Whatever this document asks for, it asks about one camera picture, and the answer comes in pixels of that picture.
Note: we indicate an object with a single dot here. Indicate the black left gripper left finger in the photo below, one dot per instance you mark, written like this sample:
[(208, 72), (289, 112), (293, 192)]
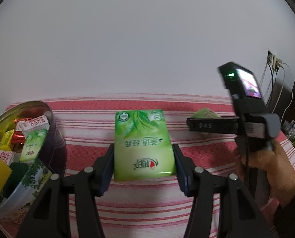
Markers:
[(48, 216)]

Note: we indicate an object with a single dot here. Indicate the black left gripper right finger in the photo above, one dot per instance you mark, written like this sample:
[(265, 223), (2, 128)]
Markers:
[(239, 216)]

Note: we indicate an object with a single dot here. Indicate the white red-lettered snack packet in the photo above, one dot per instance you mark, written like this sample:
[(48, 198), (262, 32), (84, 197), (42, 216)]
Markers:
[(38, 123)]

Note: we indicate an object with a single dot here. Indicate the large green tissue pack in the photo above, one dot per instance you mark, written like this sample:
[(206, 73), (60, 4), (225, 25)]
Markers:
[(143, 149)]

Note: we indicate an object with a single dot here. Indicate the right hand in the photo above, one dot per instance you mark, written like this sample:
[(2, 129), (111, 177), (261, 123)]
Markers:
[(276, 164)]

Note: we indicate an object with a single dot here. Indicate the clutter on side table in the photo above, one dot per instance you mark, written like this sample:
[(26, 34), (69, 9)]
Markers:
[(289, 131)]

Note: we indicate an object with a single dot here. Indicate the yellow green sponge in tin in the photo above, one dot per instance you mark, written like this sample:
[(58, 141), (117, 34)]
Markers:
[(10, 176)]

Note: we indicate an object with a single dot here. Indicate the pink white snack packet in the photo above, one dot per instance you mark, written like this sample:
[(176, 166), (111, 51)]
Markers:
[(7, 157)]

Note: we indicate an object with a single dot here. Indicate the round metal tin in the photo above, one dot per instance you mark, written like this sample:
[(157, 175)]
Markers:
[(51, 159)]

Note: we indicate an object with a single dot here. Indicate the red white striped bedspread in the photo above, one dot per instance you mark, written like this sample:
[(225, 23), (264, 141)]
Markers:
[(155, 206)]

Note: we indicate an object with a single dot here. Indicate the yellow snack box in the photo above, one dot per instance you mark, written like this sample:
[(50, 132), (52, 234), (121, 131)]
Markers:
[(6, 141)]

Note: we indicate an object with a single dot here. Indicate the red foil snack wrapper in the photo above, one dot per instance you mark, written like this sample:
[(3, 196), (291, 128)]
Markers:
[(18, 137)]

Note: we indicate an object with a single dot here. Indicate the white wall socket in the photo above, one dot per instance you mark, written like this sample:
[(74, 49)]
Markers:
[(273, 61)]

